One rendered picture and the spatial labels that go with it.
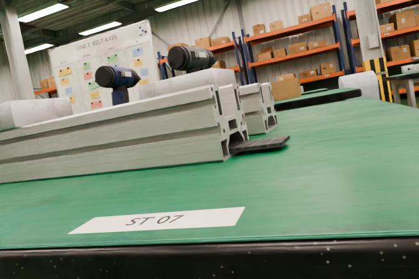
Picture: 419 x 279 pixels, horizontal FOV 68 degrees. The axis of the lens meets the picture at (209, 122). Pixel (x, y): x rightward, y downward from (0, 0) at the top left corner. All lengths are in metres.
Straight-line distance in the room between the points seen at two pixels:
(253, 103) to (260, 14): 10.83
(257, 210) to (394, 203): 0.07
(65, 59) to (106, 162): 4.07
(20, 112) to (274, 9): 10.91
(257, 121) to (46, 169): 0.33
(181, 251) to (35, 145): 0.39
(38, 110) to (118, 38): 3.46
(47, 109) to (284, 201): 0.46
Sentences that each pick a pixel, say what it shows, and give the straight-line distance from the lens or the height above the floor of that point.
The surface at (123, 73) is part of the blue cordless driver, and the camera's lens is 0.90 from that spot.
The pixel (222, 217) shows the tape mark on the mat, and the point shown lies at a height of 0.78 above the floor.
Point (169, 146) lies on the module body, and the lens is 0.36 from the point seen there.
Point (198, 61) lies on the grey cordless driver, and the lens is 0.79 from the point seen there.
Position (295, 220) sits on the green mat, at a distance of 0.17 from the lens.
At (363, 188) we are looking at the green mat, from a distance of 0.20.
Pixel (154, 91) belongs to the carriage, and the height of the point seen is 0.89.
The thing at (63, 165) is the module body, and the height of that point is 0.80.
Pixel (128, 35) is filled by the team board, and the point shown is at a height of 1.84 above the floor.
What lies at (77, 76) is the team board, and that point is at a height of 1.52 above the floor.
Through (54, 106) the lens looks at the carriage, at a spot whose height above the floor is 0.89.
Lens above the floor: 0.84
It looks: 3 degrees down
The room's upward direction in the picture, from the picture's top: 11 degrees counter-clockwise
